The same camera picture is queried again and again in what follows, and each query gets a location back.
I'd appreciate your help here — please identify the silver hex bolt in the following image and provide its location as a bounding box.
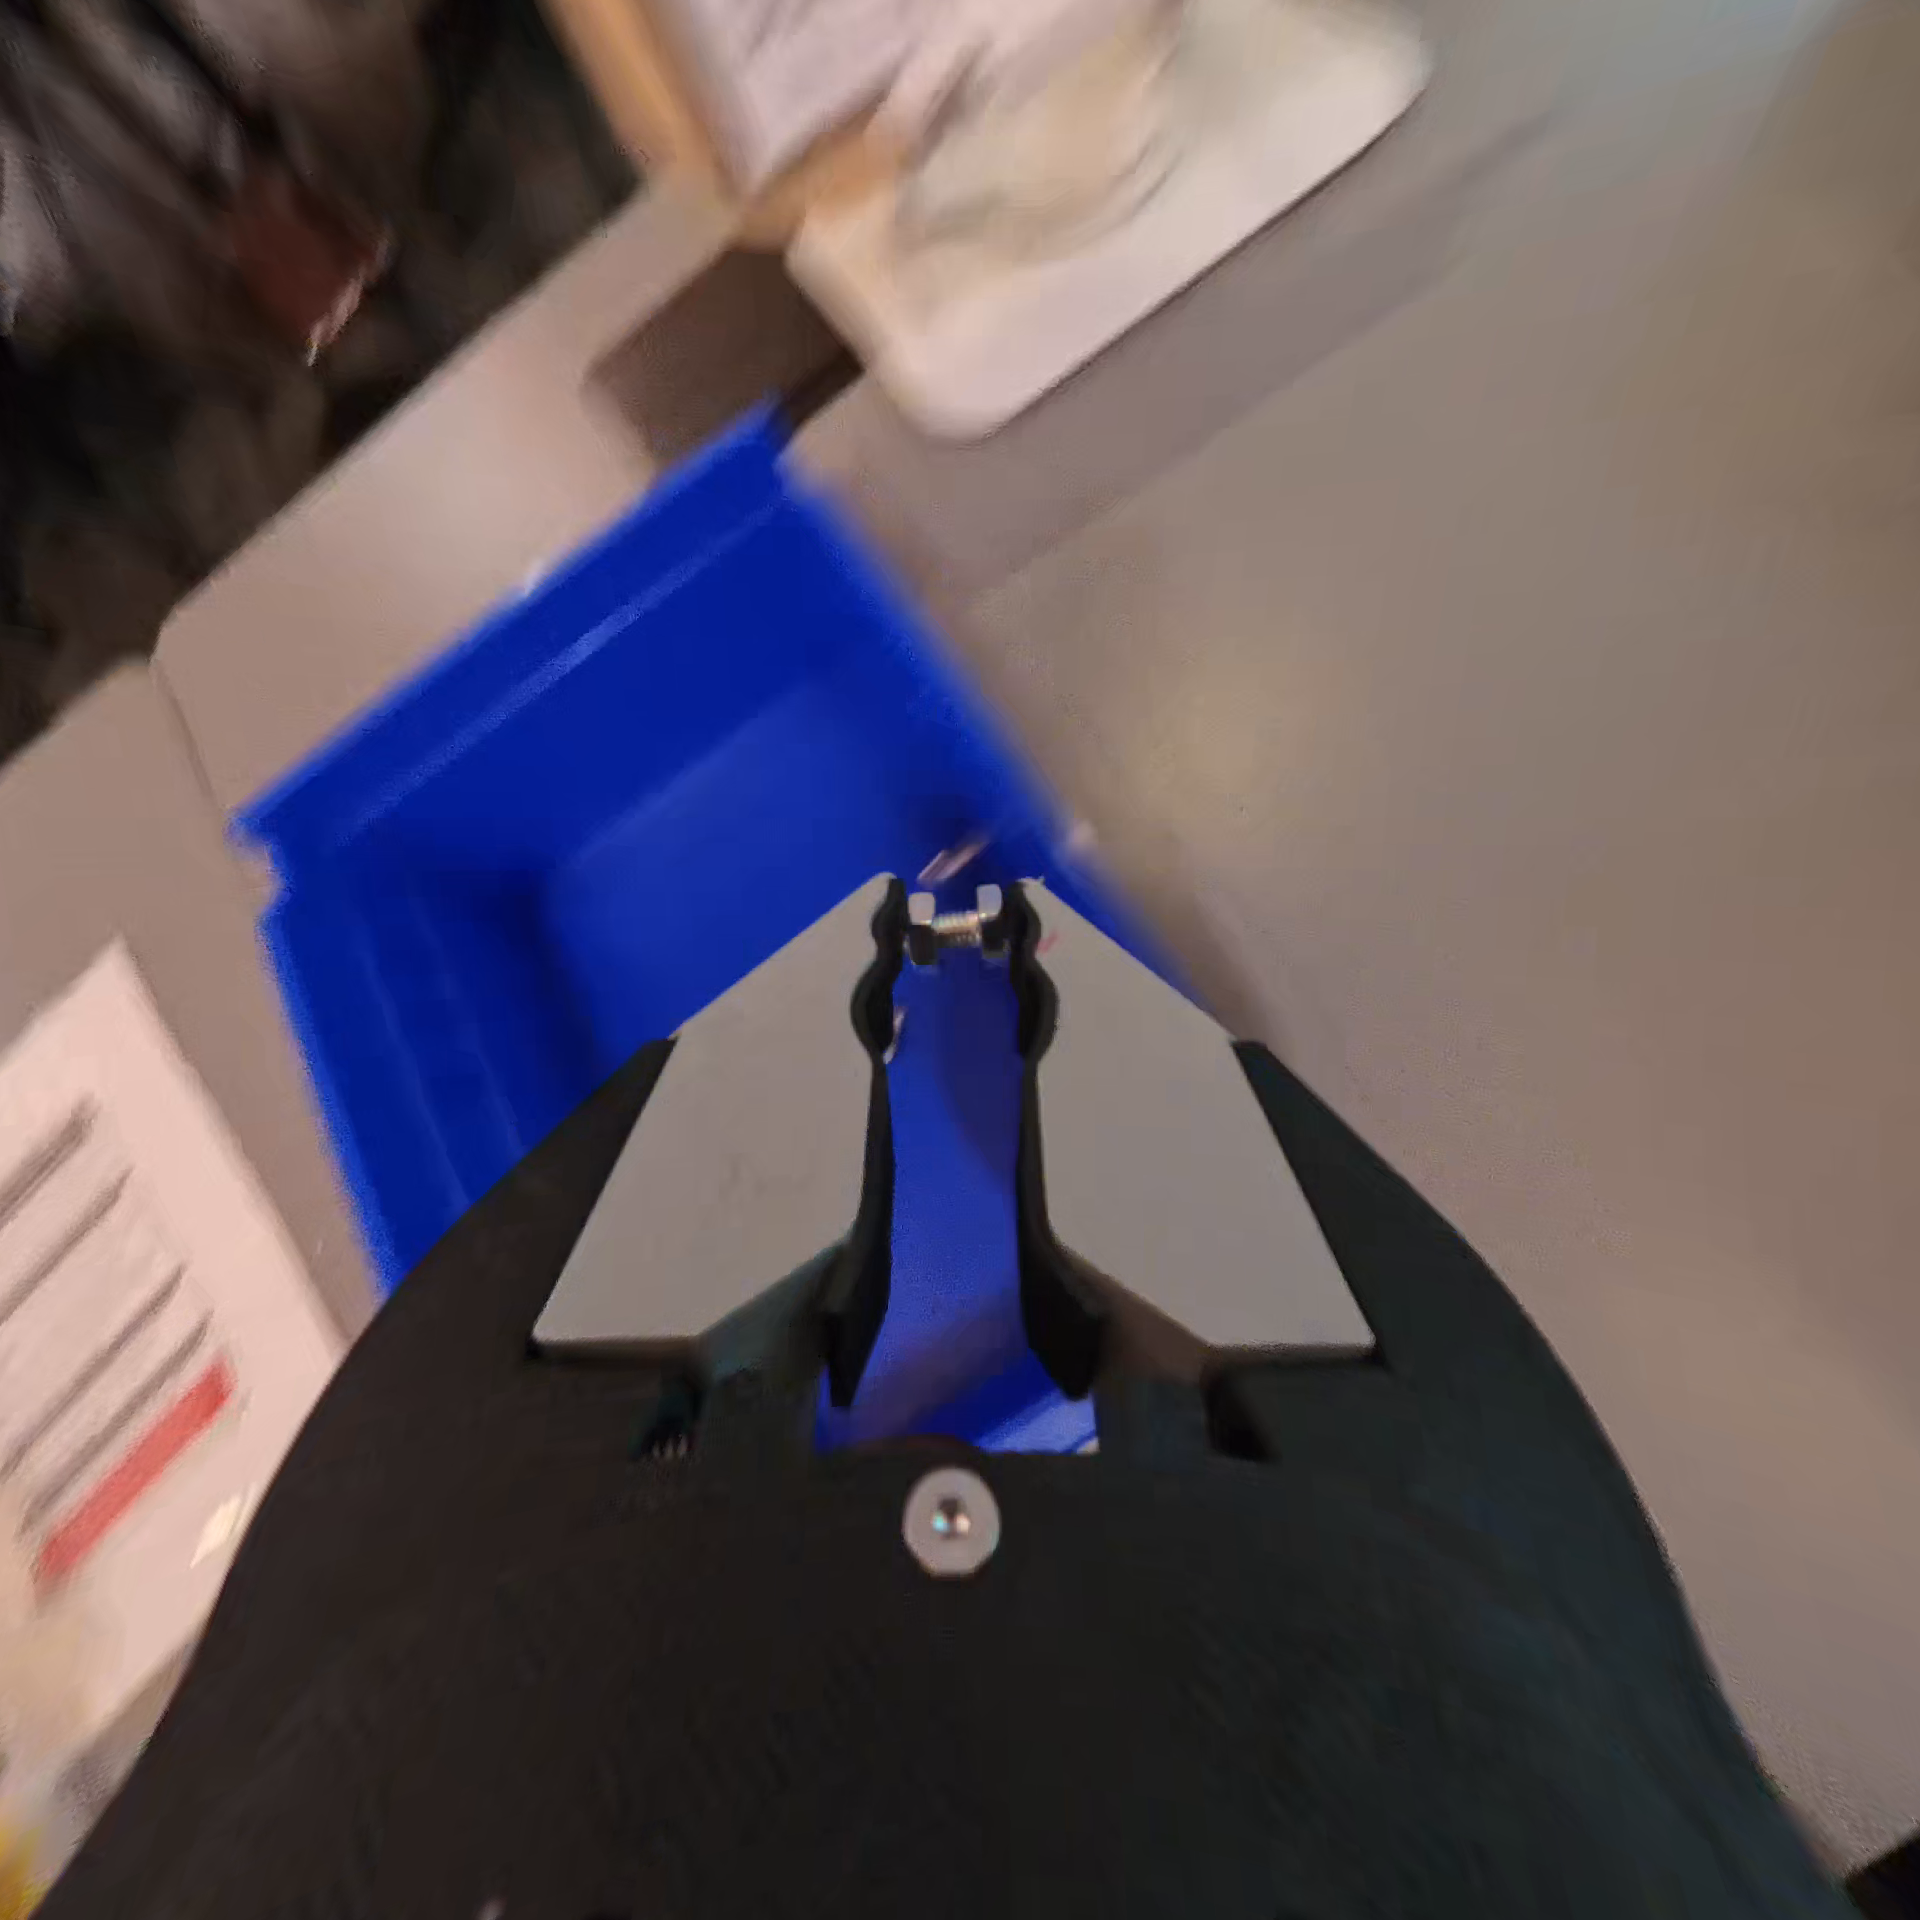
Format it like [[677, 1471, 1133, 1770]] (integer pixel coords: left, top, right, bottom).
[[903, 885, 1010, 969]]

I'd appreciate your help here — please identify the printed instruction sheet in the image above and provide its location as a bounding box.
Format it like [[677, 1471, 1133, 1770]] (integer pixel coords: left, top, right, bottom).
[[661, 0, 1187, 195]]

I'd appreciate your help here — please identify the white tablet stand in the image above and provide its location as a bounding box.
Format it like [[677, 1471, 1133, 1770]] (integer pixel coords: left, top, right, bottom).
[[780, 0, 1433, 442]]

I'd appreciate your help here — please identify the dark desk cable cover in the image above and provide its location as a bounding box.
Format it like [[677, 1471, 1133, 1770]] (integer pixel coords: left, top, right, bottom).
[[585, 246, 865, 465]]

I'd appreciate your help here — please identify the blue plastic bin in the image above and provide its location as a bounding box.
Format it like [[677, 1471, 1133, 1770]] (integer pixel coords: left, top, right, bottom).
[[231, 398, 1202, 1456]]

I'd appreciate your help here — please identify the printed paper sheet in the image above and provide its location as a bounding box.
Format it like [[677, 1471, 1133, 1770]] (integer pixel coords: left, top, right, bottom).
[[0, 943, 349, 1770]]

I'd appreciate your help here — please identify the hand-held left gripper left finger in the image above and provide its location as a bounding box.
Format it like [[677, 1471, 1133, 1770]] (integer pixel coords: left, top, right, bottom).
[[532, 878, 909, 1413]]

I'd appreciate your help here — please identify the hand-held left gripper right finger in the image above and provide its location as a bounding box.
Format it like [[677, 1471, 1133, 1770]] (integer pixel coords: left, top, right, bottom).
[[1007, 878, 1375, 1403]]

